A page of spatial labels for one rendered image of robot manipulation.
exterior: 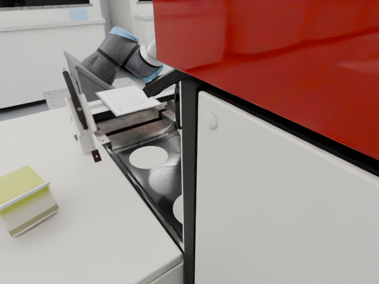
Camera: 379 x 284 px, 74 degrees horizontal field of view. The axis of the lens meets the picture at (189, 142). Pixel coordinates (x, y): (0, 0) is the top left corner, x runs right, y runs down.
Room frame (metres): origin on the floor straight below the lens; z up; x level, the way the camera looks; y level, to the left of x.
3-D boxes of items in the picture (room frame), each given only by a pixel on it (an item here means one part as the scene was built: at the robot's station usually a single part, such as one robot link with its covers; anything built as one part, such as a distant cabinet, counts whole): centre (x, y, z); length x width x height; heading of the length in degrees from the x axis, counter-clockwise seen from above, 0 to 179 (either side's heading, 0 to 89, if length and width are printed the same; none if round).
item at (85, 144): (0.46, 0.22, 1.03); 0.06 x 0.04 x 0.13; 35
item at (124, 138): (0.72, 0.12, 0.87); 0.36 x 0.08 x 0.03; 125
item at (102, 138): (0.62, 0.26, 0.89); 0.08 x 0.03 x 0.03; 35
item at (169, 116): (0.76, 0.06, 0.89); 0.08 x 0.03 x 0.03; 35
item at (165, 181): (0.51, -0.04, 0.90); 0.34 x 0.34 x 0.01; 35
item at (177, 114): (0.50, 0.02, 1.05); 0.05 x 0.02 x 0.09; 168
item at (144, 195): (0.41, 0.11, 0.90); 0.37 x 0.01 x 0.01; 35
